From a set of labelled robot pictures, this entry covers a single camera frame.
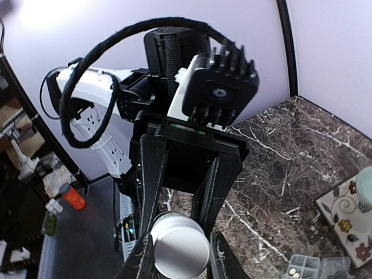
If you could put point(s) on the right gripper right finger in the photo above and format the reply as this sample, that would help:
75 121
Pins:
223 263

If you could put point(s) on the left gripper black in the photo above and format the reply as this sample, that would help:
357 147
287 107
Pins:
171 153

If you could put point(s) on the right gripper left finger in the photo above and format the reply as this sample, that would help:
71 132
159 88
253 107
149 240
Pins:
140 263

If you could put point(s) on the small white pill bottle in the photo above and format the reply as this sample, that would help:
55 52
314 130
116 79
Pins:
181 249

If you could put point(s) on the clear plastic pill organizer box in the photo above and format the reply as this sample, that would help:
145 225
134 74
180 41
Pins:
314 267

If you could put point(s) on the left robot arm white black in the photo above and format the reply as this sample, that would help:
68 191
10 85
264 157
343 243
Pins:
156 98

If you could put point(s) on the orange bottle beyond table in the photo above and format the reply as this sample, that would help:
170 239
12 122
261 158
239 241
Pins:
72 196

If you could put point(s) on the square floral ceramic plate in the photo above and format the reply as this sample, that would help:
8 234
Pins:
349 219

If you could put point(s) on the green ceramic bowl on plate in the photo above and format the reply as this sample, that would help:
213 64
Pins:
363 187

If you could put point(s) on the white slotted cable duct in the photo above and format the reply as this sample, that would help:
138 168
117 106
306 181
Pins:
128 234

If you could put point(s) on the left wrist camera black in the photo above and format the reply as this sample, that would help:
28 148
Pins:
220 85

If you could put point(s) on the left black frame post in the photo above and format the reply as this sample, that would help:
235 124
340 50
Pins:
289 46

